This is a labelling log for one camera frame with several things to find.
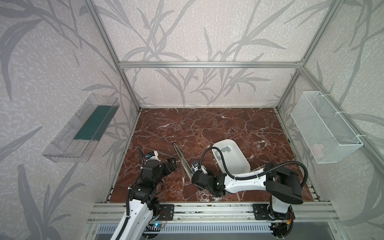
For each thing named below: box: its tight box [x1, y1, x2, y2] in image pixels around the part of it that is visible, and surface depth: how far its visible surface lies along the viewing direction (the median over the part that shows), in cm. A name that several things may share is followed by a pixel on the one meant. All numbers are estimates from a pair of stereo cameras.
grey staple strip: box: [221, 145, 232, 153], surface depth 98 cm
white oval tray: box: [212, 139, 251, 175], surface depth 95 cm
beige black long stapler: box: [172, 142, 194, 181], surface depth 93 cm
